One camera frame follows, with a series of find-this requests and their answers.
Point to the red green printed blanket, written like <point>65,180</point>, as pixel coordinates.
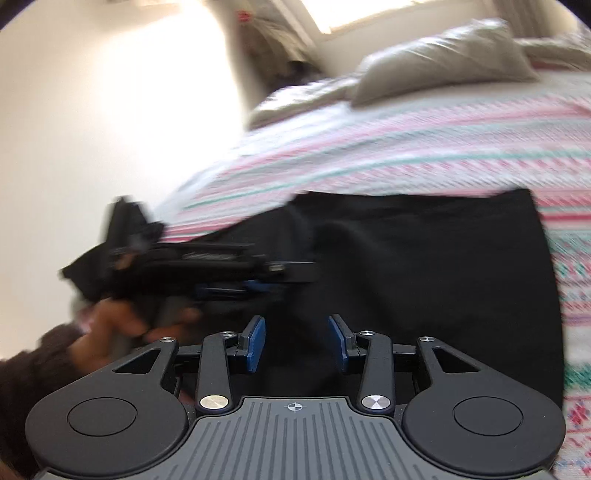
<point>415,147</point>

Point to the crumpled grey duvet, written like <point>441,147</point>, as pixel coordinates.
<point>558,48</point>

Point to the white crumpled cloth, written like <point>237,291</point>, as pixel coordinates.
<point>304,104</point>

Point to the person's left forearm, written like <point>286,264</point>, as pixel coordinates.
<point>32,383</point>

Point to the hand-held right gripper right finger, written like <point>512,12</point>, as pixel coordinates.
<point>339,344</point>

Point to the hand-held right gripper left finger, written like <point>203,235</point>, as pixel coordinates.
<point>255,344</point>

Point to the grey pillow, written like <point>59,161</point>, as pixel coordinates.
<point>438,60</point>

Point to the bright window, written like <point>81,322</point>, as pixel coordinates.
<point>360,14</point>

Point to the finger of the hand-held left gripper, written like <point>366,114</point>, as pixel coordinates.
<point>277,272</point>

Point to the person's left hand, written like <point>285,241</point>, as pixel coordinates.
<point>108,323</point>

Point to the grey bedspread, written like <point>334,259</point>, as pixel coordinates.
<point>508,85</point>

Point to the black pants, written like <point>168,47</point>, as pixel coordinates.
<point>415,277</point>

